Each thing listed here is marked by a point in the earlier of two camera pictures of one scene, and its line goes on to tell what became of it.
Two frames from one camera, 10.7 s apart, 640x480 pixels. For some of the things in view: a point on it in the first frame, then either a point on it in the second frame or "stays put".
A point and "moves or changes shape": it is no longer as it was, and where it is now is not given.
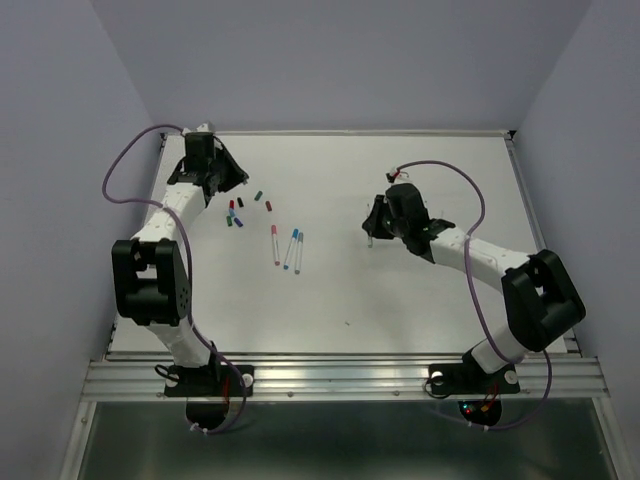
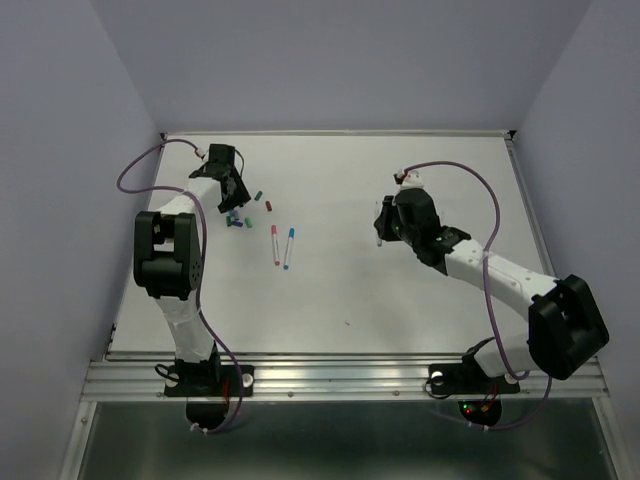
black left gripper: [237, 174] -> [242, 196]
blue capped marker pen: [295, 234] stays put
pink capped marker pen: [276, 245] stays put
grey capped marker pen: [299, 252] moves or changes shape
